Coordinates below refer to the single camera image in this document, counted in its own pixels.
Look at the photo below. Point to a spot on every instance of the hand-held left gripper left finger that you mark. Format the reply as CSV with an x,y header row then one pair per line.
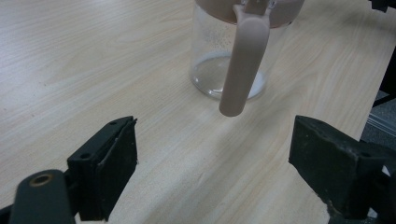
x,y
106,168

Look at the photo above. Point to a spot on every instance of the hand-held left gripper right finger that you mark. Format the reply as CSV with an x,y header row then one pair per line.
x,y
330,161

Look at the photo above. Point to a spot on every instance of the clear jar with pink lid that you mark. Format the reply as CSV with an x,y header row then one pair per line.
x,y
211,62

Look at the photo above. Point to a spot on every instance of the black stand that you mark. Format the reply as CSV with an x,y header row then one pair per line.
x,y
387,77

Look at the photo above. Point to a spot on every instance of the metal floor rail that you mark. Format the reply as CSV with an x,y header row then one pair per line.
x,y
384,123

